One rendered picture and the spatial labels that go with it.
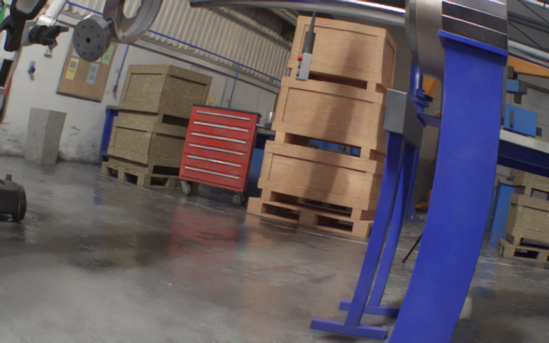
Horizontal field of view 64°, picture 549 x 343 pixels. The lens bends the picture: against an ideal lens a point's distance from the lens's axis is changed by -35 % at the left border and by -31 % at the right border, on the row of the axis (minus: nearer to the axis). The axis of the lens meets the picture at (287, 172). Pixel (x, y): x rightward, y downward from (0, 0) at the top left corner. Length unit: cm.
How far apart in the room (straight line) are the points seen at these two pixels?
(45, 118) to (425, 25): 524
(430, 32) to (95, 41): 111
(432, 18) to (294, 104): 458
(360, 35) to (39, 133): 384
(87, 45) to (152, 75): 455
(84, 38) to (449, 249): 138
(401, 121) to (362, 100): 387
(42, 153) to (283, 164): 291
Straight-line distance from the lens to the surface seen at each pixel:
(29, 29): 220
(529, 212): 576
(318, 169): 583
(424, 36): 153
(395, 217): 243
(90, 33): 190
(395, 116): 194
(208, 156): 633
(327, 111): 588
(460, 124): 128
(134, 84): 661
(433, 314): 131
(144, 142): 633
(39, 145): 630
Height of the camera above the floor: 59
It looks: 2 degrees down
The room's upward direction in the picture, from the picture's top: 11 degrees clockwise
